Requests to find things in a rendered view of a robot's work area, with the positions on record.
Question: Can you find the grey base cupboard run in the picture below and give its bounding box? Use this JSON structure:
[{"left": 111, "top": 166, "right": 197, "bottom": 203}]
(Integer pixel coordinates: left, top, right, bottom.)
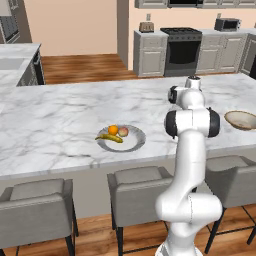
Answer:
[
  {"left": 133, "top": 29, "right": 169, "bottom": 78},
  {"left": 196, "top": 28, "right": 256, "bottom": 76}
]

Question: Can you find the grey upholstered chair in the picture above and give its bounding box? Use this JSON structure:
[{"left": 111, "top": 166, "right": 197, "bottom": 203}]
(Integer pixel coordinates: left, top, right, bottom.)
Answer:
[
  {"left": 203, "top": 154, "right": 256, "bottom": 255},
  {"left": 0, "top": 178, "right": 80, "bottom": 256},
  {"left": 106, "top": 165, "right": 174, "bottom": 256}
]

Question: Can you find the grey marbled plate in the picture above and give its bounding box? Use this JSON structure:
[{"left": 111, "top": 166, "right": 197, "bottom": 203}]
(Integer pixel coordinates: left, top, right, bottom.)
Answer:
[{"left": 96, "top": 124, "right": 147, "bottom": 153}]

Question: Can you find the red-yellow apple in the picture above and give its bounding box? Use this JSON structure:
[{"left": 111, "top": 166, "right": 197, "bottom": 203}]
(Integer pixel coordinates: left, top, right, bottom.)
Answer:
[{"left": 118, "top": 126, "right": 130, "bottom": 138}]

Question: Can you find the grey island cupboard run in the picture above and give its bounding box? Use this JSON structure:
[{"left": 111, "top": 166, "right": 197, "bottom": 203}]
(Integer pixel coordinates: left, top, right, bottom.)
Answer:
[{"left": 16, "top": 44, "right": 43, "bottom": 87}]

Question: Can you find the yellow banana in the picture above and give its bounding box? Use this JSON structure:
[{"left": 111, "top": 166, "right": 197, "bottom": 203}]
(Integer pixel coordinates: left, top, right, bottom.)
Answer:
[{"left": 94, "top": 133, "right": 124, "bottom": 144}]

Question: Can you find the grey microwave oven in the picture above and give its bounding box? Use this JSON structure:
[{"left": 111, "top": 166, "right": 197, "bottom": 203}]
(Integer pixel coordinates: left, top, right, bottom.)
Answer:
[{"left": 214, "top": 17, "right": 242, "bottom": 33}]

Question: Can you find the orange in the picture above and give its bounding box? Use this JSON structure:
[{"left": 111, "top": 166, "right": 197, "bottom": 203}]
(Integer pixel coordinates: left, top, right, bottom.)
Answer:
[{"left": 107, "top": 124, "right": 120, "bottom": 136}]

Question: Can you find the beige toaster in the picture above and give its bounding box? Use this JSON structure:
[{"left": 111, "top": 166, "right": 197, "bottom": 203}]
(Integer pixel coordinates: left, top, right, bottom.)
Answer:
[{"left": 138, "top": 21, "right": 155, "bottom": 34}]

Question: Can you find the black oven range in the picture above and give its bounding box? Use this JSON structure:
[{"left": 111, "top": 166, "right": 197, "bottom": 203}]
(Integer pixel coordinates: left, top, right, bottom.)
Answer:
[{"left": 159, "top": 27, "right": 203, "bottom": 78}]

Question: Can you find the beige bowl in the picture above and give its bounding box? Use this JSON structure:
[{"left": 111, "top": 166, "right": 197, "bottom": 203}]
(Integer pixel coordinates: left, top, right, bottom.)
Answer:
[{"left": 223, "top": 110, "right": 256, "bottom": 131}]

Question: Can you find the black range hood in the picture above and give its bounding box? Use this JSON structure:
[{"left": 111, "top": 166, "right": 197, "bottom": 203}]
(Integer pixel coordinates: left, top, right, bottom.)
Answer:
[{"left": 167, "top": 0, "right": 204, "bottom": 9}]

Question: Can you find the grey wall cupboard run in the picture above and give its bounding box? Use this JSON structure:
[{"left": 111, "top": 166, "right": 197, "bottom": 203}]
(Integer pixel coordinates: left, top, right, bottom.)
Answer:
[{"left": 134, "top": 0, "right": 256, "bottom": 10}]

